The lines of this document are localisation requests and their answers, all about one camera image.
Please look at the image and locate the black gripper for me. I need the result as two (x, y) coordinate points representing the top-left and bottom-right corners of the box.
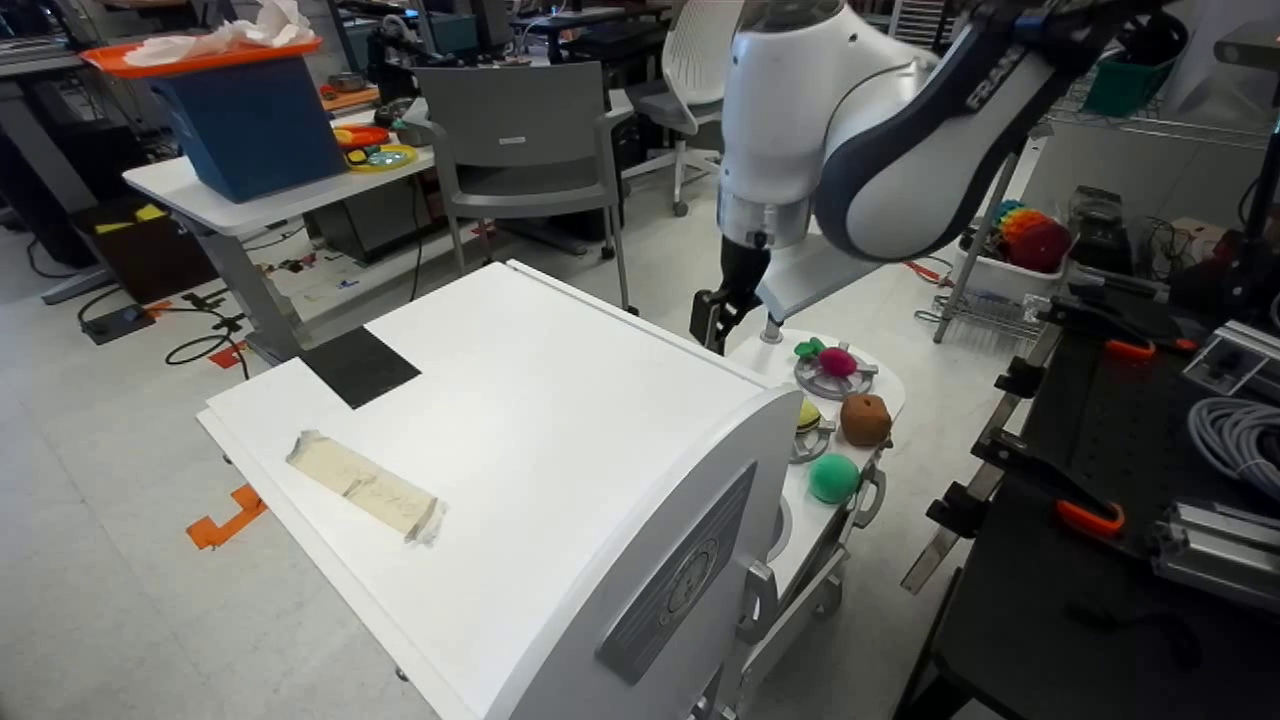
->
(685, 235), (776, 359)

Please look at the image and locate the pink fuzzy toy ball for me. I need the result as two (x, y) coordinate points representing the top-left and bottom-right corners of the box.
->
(817, 343), (863, 385)

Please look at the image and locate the brown fuzzy toy ball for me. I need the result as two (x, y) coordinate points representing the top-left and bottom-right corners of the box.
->
(835, 389), (894, 451)

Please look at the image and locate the green fuzzy toy ball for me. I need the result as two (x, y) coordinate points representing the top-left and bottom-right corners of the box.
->
(803, 450), (863, 510)

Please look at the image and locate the white toy kitchen unit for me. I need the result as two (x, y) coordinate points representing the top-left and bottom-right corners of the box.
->
(195, 258), (910, 720)

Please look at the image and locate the white office chair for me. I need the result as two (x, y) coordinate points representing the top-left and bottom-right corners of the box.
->
(621, 0), (745, 220)

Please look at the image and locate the grey plastic chair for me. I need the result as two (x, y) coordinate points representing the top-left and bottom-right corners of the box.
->
(411, 57), (641, 312)

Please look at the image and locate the colourful striped toy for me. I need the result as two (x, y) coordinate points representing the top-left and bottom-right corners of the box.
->
(997, 202), (1081, 275)

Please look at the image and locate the black square patch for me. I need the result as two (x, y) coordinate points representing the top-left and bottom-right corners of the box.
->
(295, 326), (423, 411)

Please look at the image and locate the black workbench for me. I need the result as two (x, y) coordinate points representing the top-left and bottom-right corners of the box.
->
(891, 317), (1280, 720)

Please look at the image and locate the white side table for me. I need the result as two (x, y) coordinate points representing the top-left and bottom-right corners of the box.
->
(121, 142), (441, 367)

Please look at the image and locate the green bin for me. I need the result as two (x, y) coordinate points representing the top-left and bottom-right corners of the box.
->
(1081, 50), (1179, 119)

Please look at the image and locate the blue bin with orange lid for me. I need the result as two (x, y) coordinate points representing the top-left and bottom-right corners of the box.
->
(81, 29), (347, 208)

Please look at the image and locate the black storage box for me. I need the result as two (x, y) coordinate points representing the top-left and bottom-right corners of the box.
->
(74, 195), (220, 307)

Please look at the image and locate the white wire rack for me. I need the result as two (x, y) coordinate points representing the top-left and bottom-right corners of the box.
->
(926, 186), (1081, 347)

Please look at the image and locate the black clamp orange handle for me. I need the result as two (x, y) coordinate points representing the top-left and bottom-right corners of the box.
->
(967, 429), (1132, 546)
(1052, 291), (1202, 367)

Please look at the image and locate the black floor cable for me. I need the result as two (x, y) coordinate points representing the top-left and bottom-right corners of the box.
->
(157, 283), (254, 385)

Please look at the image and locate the coiled white cable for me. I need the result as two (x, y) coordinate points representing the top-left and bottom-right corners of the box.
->
(1184, 391), (1280, 503)

